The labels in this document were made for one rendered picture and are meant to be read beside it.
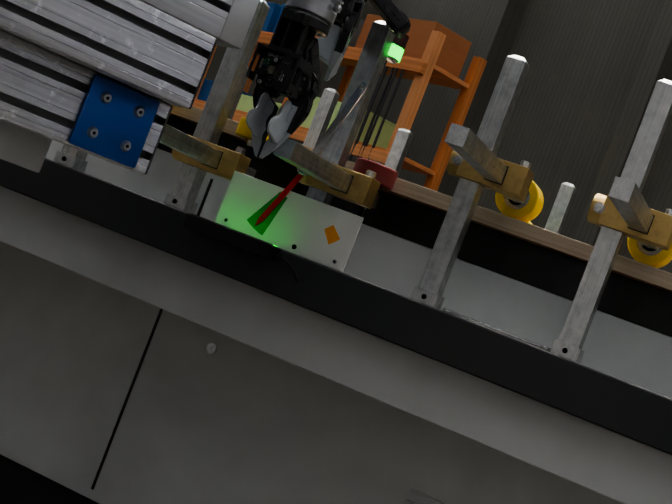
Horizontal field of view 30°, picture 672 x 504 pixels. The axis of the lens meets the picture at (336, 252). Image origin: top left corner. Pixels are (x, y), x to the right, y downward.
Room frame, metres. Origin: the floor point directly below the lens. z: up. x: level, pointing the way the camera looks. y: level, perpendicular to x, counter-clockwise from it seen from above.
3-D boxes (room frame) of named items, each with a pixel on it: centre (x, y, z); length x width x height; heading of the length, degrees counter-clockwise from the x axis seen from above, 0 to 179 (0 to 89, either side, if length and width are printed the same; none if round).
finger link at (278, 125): (1.81, 0.15, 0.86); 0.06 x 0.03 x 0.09; 159
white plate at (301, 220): (2.19, 0.10, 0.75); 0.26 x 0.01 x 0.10; 69
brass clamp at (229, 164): (2.28, 0.28, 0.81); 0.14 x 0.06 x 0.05; 69
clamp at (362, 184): (2.19, 0.04, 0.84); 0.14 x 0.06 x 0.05; 69
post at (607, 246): (2.02, -0.41, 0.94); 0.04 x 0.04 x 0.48; 69
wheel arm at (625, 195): (1.96, -0.42, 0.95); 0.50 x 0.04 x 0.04; 159
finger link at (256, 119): (1.82, 0.18, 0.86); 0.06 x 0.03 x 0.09; 159
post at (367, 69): (2.20, 0.06, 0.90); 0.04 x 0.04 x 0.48; 69
